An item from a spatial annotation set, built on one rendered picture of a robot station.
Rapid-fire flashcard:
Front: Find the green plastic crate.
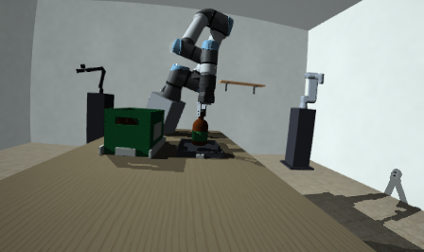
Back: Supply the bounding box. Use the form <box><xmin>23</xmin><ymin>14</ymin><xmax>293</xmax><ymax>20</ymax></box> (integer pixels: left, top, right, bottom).
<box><xmin>104</xmin><ymin>108</ymin><xmax>165</xmax><ymax>157</ymax></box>

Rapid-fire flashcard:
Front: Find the brown bottle with green label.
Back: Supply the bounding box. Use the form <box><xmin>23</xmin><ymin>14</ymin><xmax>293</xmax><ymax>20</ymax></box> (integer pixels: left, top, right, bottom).
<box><xmin>191</xmin><ymin>112</ymin><xmax>208</xmax><ymax>146</ymax></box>

